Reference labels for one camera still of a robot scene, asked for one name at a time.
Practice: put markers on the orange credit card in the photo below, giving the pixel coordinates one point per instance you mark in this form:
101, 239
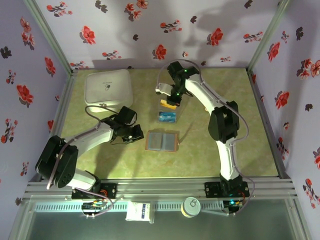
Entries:
165, 104

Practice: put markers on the brown tray with clear lid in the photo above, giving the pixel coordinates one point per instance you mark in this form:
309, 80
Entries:
162, 141

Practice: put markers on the blue rectangular packet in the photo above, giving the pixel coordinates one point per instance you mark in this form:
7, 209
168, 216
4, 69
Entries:
168, 117

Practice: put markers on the white square lidded box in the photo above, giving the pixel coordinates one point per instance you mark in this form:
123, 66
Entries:
108, 88

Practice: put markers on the clear plastic tray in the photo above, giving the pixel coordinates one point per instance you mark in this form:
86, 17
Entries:
178, 120

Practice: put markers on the white paper box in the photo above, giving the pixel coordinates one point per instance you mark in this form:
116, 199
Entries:
137, 212

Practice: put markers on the electronics board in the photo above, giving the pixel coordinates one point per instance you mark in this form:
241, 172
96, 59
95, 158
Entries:
93, 207
232, 205

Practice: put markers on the silver tin can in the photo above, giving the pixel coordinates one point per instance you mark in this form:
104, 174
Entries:
191, 207

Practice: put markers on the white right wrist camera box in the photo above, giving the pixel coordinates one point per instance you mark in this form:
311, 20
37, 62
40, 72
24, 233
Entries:
163, 88

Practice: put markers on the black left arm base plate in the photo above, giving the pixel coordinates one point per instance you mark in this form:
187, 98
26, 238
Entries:
110, 190

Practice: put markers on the wide aluminium frame rail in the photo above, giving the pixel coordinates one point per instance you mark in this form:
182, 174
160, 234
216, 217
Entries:
160, 188

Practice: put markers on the aluminium frame post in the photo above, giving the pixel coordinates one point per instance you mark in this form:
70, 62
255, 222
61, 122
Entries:
47, 35
270, 35

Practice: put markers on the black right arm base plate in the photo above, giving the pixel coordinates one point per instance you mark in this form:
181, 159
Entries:
212, 190

